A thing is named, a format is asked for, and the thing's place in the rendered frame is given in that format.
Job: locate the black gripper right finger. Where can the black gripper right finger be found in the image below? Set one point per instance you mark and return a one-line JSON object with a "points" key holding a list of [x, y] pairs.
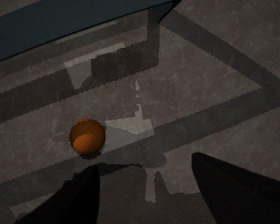
{"points": [[235, 195]]}

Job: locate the orange ball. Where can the orange ball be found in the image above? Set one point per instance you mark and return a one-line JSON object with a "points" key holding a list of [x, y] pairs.
{"points": [[87, 136]]}

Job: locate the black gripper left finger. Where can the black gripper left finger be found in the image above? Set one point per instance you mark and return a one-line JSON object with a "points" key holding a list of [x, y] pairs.
{"points": [[77, 202]]}

